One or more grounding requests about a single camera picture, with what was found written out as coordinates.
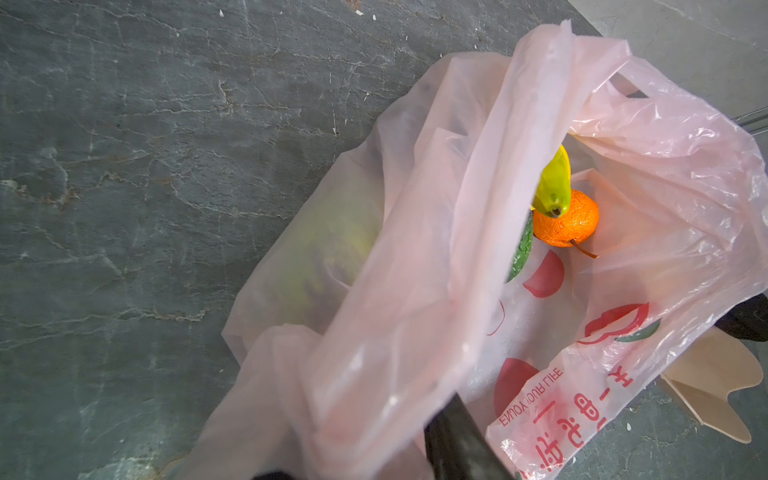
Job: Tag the yellow green banana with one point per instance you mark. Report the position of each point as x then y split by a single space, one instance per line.
554 192

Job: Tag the green bumpy fruit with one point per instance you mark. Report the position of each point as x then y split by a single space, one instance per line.
523 249

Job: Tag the aluminium frame rail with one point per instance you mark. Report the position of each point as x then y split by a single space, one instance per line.
755 122

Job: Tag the pink plastic bag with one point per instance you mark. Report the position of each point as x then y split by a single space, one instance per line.
387 294

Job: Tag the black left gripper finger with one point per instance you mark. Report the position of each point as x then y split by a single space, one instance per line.
456 449

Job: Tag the orange tangerine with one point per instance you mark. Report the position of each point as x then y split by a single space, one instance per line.
571 229

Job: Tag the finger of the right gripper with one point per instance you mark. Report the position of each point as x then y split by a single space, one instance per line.
747 320

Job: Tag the beige flower-shaped plate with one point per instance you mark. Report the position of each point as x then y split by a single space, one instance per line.
701 379

